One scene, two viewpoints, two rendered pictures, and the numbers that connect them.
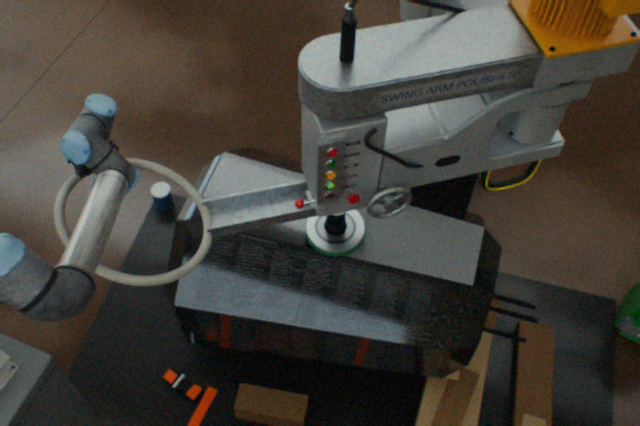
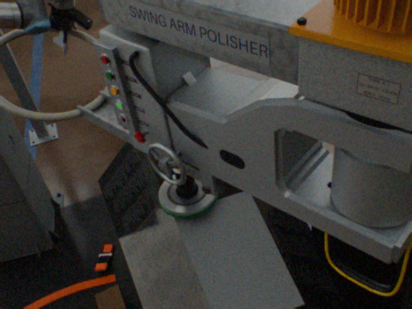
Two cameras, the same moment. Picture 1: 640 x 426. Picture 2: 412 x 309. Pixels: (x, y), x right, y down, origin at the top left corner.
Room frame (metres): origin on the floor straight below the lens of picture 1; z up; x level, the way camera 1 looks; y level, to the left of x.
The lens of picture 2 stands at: (0.91, -1.17, 2.13)
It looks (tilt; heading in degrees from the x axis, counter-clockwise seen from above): 42 degrees down; 63
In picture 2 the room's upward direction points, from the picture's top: 9 degrees counter-clockwise
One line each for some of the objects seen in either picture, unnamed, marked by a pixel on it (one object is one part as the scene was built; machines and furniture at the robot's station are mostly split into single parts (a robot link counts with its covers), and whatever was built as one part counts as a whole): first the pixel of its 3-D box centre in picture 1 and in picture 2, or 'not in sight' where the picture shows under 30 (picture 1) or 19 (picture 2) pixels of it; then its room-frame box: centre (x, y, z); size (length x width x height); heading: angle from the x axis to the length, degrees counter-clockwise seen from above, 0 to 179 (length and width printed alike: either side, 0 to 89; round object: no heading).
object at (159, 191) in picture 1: (162, 196); not in sight; (2.08, 0.81, 0.08); 0.10 x 0.10 x 0.13
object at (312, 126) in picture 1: (365, 143); (185, 98); (1.40, -0.14, 1.35); 0.36 x 0.22 x 0.45; 107
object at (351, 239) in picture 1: (335, 227); (187, 191); (1.38, -0.07, 0.90); 0.21 x 0.21 x 0.01
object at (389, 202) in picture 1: (385, 194); (175, 157); (1.30, -0.22, 1.22); 0.15 x 0.10 x 0.15; 107
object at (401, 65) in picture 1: (463, 58); (257, 23); (1.48, -0.40, 1.64); 0.96 x 0.25 x 0.17; 107
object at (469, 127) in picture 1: (458, 131); (272, 142); (1.48, -0.45, 1.33); 0.74 x 0.23 x 0.49; 107
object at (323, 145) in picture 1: (329, 171); (118, 88); (1.25, -0.03, 1.40); 0.08 x 0.03 x 0.28; 107
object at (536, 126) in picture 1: (535, 105); (377, 167); (1.57, -0.70, 1.37); 0.19 x 0.19 x 0.20
